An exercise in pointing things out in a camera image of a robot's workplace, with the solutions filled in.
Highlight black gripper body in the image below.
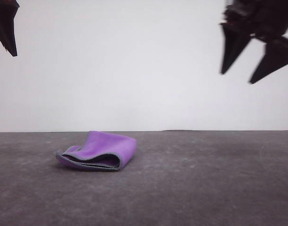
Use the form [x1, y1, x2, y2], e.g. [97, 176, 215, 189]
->
[220, 0, 288, 46]

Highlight purple towel with grey hem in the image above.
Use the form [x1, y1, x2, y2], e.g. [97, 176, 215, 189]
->
[55, 130, 137, 171]

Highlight grey table cloth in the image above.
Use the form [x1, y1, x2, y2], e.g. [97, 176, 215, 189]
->
[0, 129, 288, 226]

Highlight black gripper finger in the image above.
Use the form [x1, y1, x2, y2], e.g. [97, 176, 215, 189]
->
[0, 1, 15, 57]
[220, 24, 253, 75]
[0, 0, 20, 57]
[248, 36, 288, 85]

